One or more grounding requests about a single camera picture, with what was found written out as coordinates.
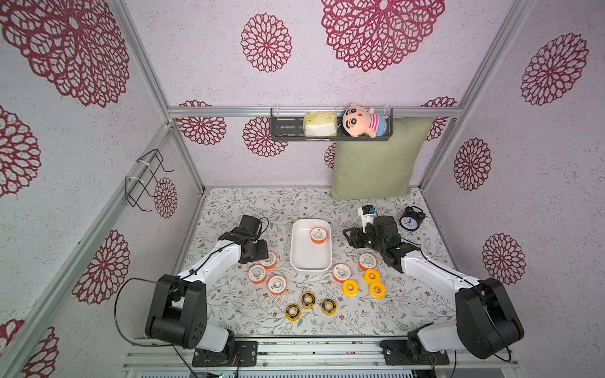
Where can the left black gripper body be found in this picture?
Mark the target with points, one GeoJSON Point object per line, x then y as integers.
{"type": "Point", "coordinates": [259, 252]}

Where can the yellow green sponge pack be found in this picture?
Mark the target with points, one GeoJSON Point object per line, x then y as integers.
{"type": "Point", "coordinates": [320, 124]}

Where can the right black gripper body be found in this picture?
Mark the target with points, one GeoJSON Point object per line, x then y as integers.
{"type": "Point", "coordinates": [356, 238]}

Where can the yellow tape roll top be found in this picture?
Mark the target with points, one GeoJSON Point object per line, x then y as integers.
{"type": "Point", "coordinates": [371, 276]}

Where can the white plastic storage box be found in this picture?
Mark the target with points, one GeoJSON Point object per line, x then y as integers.
{"type": "Point", "coordinates": [306, 256]}

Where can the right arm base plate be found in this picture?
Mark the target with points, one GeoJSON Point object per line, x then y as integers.
{"type": "Point", "coordinates": [406, 353]}

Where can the black wall shelf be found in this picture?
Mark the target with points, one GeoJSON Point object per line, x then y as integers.
{"type": "Point", "coordinates": [290, 129]}

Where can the black alarm clock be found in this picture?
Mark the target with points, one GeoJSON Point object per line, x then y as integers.
{"type": "Point", "coordinates": [412, 218]}

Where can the black wire wall rack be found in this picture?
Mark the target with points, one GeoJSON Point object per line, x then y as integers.
{"type": "Point", "coordinates": [138, 185]}

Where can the plush doll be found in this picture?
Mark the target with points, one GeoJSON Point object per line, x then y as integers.
{"type": "Point", "coordinates": [358, 121]}

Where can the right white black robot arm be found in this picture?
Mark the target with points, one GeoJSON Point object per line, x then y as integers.
{"type": "Point", "coordinates": [486, 321]}

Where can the black yellow tape roll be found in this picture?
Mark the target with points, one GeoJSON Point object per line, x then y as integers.
{"type": "Point", "coordinates": [293, 312]}
{"type": "Point", "coordinates": [328, 307]}
{"type": "Point", "coordinates": [308, 300]}

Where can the orange tape roll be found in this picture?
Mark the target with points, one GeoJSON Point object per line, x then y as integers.
{"type": "Point", "coordinates": [270, 262]}
{"type": "Point", "coordinates": [257, 274]}
{"type": "Point", "coordinates": [367, 261]}
{"type": "Point", "coordinates": [341, 272]}
{"type": "Point", "coordinates": [277, 285]}
{"type": "Point", "coordinates": [318, 235]}

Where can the green pillow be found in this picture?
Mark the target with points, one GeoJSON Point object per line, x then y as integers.
{"type": "Point", "coordinates": [377, 170]}

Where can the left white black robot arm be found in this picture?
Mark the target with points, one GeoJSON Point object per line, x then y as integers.
{"type": "Point", "coordinates": [178, 312]}

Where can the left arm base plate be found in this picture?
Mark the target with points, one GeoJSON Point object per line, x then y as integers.
{"type": "Point", "coordinates": [236, 354]}

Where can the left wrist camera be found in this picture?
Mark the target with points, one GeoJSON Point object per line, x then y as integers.
{"type": "Point", "coordinates": [250, 226]}

